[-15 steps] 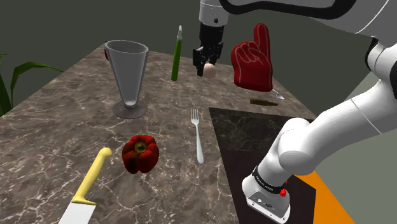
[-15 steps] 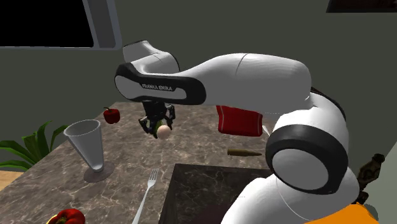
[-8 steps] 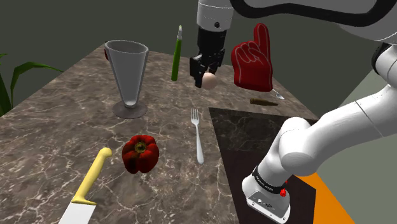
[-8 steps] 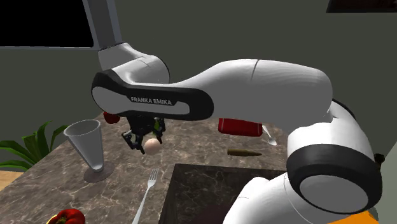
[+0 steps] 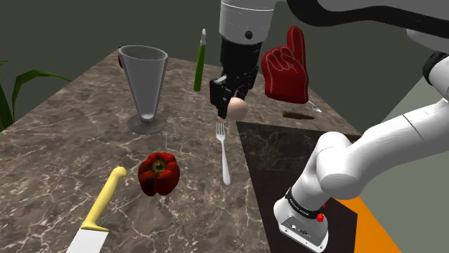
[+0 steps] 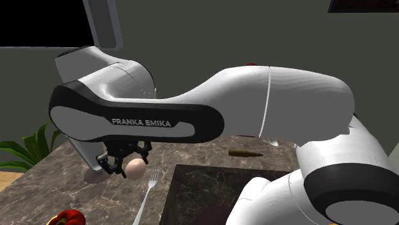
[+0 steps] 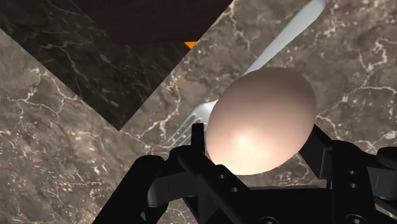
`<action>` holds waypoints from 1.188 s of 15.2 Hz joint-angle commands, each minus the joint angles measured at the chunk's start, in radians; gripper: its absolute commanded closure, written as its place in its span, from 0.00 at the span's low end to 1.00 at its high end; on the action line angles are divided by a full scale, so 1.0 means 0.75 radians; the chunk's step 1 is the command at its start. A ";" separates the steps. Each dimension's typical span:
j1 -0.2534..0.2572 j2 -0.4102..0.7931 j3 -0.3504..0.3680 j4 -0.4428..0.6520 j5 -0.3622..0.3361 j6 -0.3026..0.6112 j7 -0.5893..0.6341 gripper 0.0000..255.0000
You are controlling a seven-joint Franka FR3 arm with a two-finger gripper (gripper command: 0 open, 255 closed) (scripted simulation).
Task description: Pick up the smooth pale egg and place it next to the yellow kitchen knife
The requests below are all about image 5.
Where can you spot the small red object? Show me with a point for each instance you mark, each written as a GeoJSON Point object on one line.
{"type": "Point", "coordinates": [120, 62]}

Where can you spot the grey conical vase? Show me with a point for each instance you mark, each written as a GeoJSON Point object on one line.
{"type": "Point", "coordinates": [145, 80]}

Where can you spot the silver spoon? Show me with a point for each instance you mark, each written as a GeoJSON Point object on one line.
{"type": "Point", "coordinates": [315, 107]}

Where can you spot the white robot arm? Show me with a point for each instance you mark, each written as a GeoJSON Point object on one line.
{"type": "Point", "coordinates": [382, 140]}

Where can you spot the red foam finger hand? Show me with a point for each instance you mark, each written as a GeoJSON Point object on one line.
{"type": "Point", "coordinates": [286, 77]}

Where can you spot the dark marbled robot stand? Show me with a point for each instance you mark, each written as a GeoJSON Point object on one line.
{"type": "Point", "coordinates": [280, 157]}

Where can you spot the silver fork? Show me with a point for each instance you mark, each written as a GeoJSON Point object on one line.
{"type": "Point", "coordinates": [224, 157]}

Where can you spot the dark olive tapered stick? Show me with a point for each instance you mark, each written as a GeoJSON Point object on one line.
{"type": "Point", "coordinates": [296, 115]}

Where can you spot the green leafy plant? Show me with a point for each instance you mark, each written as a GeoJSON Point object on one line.
{"type": "Point", "coordinates": [7, 108]}

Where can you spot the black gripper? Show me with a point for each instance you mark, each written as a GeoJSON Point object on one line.
{"type": "Point", "coordinates": [241, 56]}

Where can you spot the beige egg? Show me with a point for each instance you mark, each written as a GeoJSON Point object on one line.
{"type": "Point", "coordinates": [238, 109]}

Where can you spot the red bell pepper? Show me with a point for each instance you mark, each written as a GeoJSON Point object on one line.
{"type": "Point", "coordinates": [159, 175]}

